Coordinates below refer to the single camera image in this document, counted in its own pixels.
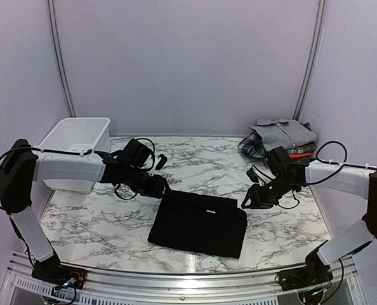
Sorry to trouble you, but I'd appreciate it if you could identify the grey button-up shirt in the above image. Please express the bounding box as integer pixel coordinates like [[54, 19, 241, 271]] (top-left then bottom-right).
[[249, 118, 317, 151]]

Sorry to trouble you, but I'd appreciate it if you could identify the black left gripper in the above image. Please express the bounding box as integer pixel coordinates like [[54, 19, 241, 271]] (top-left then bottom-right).
[[124, 165, 172, 198]]

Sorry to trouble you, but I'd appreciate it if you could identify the left aluminium wall post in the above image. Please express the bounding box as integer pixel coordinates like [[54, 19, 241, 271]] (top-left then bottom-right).
[[46, 0, 77, 118]]

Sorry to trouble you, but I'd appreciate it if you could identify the aluminium front frame rail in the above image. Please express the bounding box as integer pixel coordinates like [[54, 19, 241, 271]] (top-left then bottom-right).
[[0, 252, 367, 304]]

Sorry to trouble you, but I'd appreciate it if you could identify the black white plaid shirt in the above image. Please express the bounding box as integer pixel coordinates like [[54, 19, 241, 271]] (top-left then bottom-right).
[[237, 123, 317, 159]]

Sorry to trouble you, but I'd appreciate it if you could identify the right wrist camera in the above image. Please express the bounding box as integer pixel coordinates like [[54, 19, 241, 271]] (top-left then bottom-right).
[[265, 146, 293, 176]]

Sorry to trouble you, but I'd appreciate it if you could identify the aluminium wall post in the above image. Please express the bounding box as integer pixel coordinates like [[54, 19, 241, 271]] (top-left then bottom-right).
[[293, 0, 327, 121], [46, 0, 77, 118]]

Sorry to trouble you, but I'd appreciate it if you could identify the white plastic laundry bin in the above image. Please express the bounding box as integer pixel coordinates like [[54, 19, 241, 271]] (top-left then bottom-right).
[[39, 118, 111, 194]]

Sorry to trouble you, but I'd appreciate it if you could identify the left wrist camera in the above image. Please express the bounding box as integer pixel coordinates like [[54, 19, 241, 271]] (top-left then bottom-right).
[[122, 137, 155, 171]]

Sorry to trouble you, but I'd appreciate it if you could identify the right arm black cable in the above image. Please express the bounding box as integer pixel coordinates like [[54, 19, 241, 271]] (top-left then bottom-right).
[[250, 141, 377, 210]]

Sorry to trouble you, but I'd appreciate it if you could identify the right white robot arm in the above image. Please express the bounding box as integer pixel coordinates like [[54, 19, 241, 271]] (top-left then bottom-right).
[[241, 159, 377, 285]]

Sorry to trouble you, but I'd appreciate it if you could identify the right aluminium wall post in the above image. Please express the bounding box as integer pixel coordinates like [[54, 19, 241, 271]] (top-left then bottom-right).
[[293, 0, 327, 121]]

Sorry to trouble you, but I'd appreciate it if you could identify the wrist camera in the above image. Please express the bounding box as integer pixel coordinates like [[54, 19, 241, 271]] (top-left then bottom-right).
[[122, 137, 155, 171], [265, 146, 293, 176]]

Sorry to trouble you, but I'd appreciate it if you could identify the black garment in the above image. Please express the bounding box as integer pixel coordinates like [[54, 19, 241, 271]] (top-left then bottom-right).
[[147, 191, 248, 259]]

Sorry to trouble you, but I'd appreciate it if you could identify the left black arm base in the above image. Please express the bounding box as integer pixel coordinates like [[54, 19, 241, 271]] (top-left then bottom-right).
[[31, 252, 86, 289]]

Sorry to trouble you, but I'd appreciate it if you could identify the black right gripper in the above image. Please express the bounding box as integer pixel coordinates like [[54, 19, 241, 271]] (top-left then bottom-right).
[[241, 175, 296, 208]]

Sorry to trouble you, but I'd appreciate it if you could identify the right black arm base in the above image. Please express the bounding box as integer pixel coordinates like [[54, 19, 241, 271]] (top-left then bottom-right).
[[275, 247, 333, 291]]

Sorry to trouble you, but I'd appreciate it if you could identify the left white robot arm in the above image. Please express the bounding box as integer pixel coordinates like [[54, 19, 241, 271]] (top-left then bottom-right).
[[0, 139, 169, 283]]

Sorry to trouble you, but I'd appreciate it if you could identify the orange folded garment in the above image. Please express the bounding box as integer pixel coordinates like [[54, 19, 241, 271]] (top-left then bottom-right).
[[289, 152, 313, 159]]

